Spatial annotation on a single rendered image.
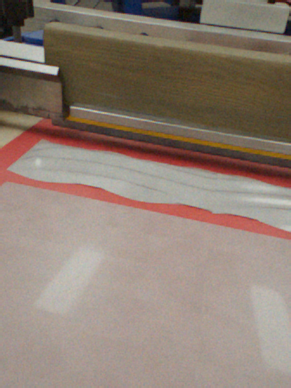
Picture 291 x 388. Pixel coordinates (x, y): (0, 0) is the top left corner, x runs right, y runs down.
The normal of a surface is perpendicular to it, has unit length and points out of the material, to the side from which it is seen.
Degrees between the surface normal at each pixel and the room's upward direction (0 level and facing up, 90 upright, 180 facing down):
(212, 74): 75
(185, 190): 16
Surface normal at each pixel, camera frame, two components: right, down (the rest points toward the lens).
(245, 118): -0.21, 0.51
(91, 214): 0.10, -0.84
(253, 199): 0.11, -0.39
